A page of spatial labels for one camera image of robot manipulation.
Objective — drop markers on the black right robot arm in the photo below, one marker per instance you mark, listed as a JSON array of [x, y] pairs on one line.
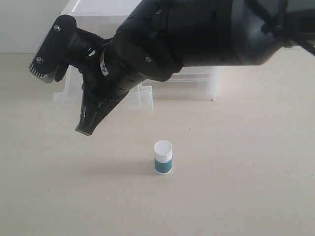
[[160, 37]]

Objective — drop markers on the white plastic drawer cabinet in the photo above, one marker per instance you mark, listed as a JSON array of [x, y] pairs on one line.
[[103, 17]]

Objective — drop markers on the clear drawer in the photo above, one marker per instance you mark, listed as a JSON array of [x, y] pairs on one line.
[[139, 99]]

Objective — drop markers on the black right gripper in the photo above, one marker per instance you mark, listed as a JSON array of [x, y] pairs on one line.
[[107, 79]]

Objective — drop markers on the white teal pill bottle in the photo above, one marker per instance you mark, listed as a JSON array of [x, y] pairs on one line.
[[163, 157]]

